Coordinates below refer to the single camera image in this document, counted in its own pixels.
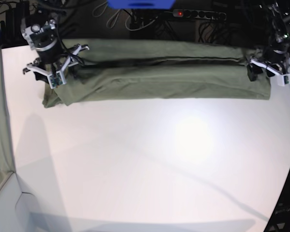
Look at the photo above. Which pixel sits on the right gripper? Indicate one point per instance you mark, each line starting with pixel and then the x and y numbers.
pixel 52 60

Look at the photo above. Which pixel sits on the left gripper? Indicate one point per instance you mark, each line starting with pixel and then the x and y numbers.
pixel 272 61

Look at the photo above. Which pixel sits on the green t-shirt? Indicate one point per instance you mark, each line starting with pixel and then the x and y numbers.
pixel 157 69

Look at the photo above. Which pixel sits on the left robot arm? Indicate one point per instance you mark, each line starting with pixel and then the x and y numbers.
pixel 269 30

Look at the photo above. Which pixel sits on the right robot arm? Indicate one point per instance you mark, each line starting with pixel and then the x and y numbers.
pixel 41 31

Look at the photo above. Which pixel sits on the black power strip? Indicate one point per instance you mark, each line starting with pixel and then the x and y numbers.
pixel 199 14

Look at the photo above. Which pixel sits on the blue box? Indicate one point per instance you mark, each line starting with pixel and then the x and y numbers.
pixel 141 4

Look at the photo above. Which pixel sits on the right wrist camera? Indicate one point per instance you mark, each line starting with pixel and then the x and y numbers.
pixel 56 80

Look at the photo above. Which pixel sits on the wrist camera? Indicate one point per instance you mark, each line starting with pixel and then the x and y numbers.
pixel 283 79
pixel 56 80

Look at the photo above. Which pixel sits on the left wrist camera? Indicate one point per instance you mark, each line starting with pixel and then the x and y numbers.
pixel 283 79

